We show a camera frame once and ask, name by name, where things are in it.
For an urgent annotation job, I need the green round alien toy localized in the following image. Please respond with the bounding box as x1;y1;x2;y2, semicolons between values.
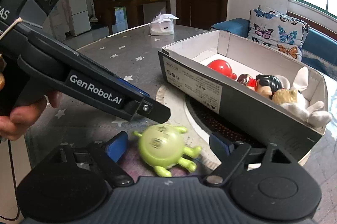
133;124;202;177

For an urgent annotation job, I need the tan peanut toy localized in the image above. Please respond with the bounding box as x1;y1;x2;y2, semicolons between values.
272;89;298;105

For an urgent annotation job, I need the black-haired boy figurine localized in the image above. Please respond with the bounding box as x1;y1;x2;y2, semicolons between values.
237;74;283;99

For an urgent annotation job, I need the red round alien toy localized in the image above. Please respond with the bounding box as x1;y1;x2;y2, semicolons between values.
207;59;237;80

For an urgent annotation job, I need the person's left hand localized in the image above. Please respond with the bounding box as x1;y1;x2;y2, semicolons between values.
0;91;63;141

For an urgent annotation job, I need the white tissue box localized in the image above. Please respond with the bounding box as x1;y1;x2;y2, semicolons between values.
149;13;179;36

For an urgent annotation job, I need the white plush rabbit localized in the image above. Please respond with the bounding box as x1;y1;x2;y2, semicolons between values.
280;67;332;129

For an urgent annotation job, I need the butterfly print pillow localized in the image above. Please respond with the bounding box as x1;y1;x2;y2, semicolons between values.
247;6;310;61

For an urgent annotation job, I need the blue sofa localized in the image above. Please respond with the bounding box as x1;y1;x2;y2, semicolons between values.
210;17;337;80

